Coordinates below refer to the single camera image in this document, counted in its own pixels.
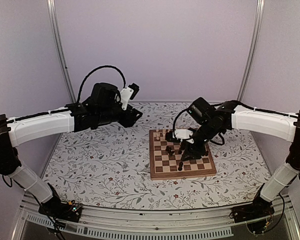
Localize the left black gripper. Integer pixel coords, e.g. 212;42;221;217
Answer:
97;104;143;128

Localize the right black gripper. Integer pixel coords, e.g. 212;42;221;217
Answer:
181;119;222;161

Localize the wooden chess board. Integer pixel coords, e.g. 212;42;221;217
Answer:
149;129;217;180

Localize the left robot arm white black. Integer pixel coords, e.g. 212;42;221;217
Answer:
0;83;142;217

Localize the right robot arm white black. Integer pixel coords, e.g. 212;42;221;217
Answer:
172;97;300;218

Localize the dark chess piece left cluster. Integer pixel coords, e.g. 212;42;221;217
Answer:
165;145;175;156

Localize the light chess piece back left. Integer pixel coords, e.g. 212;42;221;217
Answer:
155;132;160;140

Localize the floral patterned table mat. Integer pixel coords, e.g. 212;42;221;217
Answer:
43;102;270;210

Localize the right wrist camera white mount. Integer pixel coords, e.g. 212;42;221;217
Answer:
165;128;197;144

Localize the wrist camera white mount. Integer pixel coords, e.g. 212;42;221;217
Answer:
120;83;140;111
165;128;197;144

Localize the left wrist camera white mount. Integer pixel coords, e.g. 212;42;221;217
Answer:
120;83;140;111

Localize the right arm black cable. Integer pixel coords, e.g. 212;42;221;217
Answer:
171;107;191;141

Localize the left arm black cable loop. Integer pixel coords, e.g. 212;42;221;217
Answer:
76;65;128;103

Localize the front aluminium rail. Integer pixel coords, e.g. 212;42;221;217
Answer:
12;194;300;240

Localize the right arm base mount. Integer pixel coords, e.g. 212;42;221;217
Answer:
229;196;275;235

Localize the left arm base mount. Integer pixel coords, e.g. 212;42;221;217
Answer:
38;196;83;223

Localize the left aluminium frame post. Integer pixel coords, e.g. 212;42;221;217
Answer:
46;0;76;103

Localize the aluminium frame post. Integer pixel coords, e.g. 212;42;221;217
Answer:
236;0;265;102
46;0;76;103

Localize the right aluminium frame post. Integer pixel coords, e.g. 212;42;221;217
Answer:
236;0;265;102

